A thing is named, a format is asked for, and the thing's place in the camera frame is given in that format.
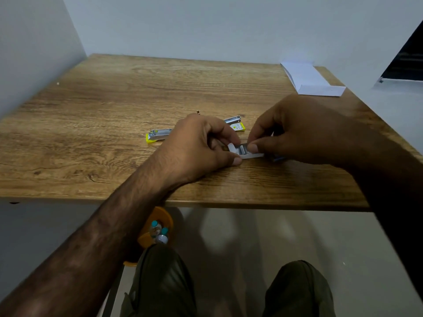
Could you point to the person's right hand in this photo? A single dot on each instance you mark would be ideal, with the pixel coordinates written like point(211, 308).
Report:
point(304, 132)

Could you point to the yellow and silver stapler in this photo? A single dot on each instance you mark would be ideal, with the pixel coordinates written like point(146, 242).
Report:
point(158, 135)

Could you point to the person's left hand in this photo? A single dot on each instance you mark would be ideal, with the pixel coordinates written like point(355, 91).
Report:
point(195, 148)

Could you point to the person's left leg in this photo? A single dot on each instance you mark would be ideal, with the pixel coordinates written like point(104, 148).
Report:
point(158, 283)

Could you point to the person's right forearm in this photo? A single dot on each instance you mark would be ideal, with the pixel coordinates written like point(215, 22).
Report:
point(393, 188)

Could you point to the orange waste bin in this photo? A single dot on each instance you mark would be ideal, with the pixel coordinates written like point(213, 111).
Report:
point(162, 217)

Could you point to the white papers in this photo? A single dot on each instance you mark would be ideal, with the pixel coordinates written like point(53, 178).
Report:
point(312, 82)

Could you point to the white staples box tray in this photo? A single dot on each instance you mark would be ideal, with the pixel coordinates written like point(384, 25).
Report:
point(254, 155)

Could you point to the black table leg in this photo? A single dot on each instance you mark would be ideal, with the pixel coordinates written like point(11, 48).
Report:
point(110, 297)

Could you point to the blue staples box sleeve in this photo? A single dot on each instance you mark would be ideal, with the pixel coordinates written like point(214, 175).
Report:
point(279, 158)

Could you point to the black window frame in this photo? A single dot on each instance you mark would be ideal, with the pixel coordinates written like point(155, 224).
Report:
point(406, 62)

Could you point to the person's right leg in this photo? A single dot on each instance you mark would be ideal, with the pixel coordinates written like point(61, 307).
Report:
point(297, 290)

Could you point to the person's leg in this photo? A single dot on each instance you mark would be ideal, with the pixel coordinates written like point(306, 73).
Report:
point(297, 290)
point(158, 283)

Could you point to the person's left forearm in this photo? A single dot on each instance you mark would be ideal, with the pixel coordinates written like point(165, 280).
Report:
point(89, 247)

